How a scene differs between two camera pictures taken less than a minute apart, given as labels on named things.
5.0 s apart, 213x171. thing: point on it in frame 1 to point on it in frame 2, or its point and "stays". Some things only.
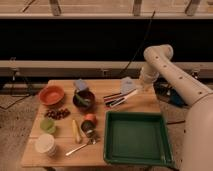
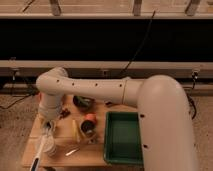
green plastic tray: [137, 138] stays
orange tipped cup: [89, 123] stays
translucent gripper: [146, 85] to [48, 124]
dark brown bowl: [84, 99] stays
